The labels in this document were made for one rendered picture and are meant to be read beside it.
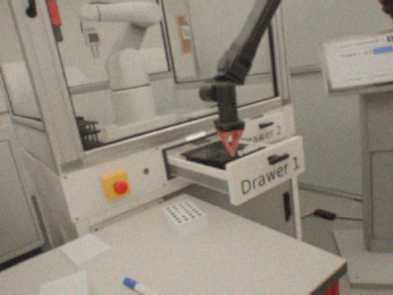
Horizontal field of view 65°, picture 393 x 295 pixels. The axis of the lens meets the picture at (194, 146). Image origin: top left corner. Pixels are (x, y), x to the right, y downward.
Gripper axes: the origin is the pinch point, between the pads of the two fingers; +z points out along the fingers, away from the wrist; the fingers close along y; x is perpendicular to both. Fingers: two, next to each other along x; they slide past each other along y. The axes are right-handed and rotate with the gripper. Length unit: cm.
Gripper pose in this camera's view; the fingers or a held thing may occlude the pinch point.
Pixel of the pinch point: (231, 150)
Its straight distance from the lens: 93.6
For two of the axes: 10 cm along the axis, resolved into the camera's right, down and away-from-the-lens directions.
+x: 9.7, -1.7, 1.9
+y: 2.3, 2.3, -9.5
